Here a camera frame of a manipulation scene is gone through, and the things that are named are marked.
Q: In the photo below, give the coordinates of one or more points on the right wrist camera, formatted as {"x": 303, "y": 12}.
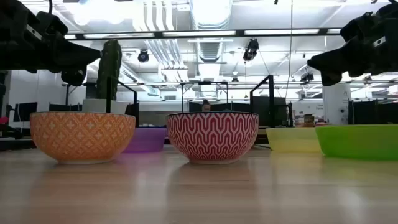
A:
{"x": 357, "y": 28}

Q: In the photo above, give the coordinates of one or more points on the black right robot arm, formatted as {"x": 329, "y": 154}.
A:
{"x": 390, "y": 56}

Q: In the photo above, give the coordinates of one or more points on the orange patterned ceramic bowl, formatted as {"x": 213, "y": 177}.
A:
{"x": 81, "y": 137}

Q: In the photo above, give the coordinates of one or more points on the purple plastic bowl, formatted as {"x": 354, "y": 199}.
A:
{"x": 149, "y": 140}

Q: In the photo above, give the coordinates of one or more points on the black ceiling spotlight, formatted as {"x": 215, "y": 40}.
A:
{"x": 251, "y": 49}
{"x": 143, "y": 56}
{"x": 307, "y": 77}

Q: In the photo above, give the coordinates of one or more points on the red patterned ceramic bowl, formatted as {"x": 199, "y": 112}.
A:
{"x": 213, "y": 137}

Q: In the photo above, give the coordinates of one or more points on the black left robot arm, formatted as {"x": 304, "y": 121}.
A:
{"x": 12, "y": 46}

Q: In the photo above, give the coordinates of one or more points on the yellow plastic bowl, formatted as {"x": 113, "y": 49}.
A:
{"x": 289, "y": 140}

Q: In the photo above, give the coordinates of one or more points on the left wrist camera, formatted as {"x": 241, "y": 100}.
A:
{"x": 51, "y": 23}

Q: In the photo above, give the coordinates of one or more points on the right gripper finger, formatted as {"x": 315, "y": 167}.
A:
{"x": 331, "y": 79}
{"x": 325, "y": 63}

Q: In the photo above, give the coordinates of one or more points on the black background workstation frame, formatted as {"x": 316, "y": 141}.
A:
{"x": 205, "y": 82}

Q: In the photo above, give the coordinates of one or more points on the black overhead light bar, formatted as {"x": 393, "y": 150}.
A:
{"x": 158, "y": 34}

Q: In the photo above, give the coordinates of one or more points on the large black screen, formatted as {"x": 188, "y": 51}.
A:
{"x": 280, "y": 109}

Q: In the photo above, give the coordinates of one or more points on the person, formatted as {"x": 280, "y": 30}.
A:
{"x": 206, "y": 107}

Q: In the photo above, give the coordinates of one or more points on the cardboard box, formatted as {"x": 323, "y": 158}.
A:
{"x": 308, "y": 119}

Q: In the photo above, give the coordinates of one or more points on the black metal frame wooden shelf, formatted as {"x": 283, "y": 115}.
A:
{"x": 271, "y": 102}

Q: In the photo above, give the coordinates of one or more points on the green plastic bowl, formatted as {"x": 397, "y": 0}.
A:
{"x": 357, "y": 143}

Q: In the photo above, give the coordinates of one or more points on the black computer monitor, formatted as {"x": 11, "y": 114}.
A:
{"x": 25, "y": 112}

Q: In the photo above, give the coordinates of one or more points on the red object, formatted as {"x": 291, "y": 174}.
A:
{"x": 3, "y": 120}

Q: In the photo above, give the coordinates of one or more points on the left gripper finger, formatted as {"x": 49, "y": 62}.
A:
{"x": 74, "y": 78}
{"x": 82, "y": 57}

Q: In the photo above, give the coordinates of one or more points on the green cactus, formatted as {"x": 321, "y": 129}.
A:
{"x": 109, "y": 62}

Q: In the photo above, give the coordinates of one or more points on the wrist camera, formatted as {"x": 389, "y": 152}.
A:
{"x": 357, "y": 28}
{"x": 51, "y": 23}

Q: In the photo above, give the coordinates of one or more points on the black office partition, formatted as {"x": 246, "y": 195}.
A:
{"x": 65, "y": 107}
{"x": 373, "y": 113}

